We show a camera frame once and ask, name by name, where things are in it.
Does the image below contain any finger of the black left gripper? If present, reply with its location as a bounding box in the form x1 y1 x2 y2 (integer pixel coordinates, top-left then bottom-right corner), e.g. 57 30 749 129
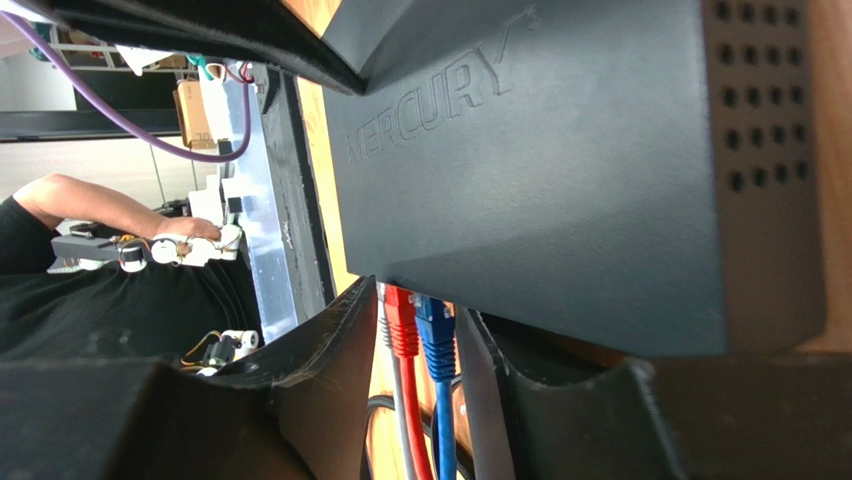
26 0 366 95

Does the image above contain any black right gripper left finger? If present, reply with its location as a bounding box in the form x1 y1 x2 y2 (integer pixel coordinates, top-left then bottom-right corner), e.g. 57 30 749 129
1 277 377 479

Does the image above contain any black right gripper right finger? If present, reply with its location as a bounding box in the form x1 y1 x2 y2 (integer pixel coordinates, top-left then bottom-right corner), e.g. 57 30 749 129
456 309 851 479

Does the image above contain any black network switch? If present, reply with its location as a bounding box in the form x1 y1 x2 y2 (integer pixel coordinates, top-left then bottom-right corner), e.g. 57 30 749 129
324 1 827 356

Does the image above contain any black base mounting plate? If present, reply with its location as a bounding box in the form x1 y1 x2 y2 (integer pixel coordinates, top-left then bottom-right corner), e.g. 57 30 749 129
259 67 335 321

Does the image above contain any person in black shirt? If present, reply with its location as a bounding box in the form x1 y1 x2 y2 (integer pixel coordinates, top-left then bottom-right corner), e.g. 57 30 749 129
1 174 261 361

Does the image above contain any black ethernet cable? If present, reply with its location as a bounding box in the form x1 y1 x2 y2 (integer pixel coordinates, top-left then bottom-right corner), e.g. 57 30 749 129
360 375 477 480

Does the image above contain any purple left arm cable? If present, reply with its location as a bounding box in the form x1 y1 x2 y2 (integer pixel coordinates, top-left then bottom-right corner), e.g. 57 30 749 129
0 9 254 165

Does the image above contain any red ethernet cable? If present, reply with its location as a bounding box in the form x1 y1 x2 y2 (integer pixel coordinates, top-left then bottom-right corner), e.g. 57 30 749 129
382 284 435 480

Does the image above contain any aluminium frame rail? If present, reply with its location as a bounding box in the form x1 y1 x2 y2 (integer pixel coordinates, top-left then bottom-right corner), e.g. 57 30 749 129
202 60 300 343

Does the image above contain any blue ethernet cable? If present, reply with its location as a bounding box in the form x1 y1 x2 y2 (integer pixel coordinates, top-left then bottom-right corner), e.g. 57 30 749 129
412 294 459 480

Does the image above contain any white teleoperation handle device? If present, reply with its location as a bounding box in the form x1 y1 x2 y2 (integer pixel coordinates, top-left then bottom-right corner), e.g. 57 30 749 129
51 225 243 273

